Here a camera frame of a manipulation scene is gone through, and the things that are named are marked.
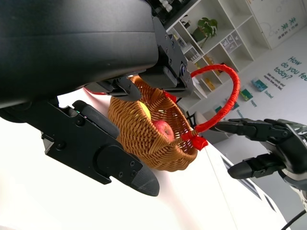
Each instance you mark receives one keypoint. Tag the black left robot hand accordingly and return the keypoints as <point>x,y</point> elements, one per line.
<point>72,43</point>

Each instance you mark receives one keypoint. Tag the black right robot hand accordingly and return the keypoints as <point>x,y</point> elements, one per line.
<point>287,143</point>

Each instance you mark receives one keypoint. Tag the red apple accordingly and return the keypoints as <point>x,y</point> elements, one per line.
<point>164,130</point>

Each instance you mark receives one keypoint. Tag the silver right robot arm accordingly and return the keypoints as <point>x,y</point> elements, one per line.
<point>299,189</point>

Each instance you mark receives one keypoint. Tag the green snack box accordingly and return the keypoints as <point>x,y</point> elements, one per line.
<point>247,94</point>

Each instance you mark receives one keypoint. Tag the smooth yellow-green pear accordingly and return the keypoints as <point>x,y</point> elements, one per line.
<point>145,111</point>

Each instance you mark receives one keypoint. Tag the white cabinet with green print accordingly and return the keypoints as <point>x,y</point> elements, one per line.
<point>283,21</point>

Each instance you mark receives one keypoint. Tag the white cubby shelf unit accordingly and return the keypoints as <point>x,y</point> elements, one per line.
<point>230,28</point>

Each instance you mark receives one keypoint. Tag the green potted plant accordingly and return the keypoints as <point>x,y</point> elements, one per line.
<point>206,28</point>

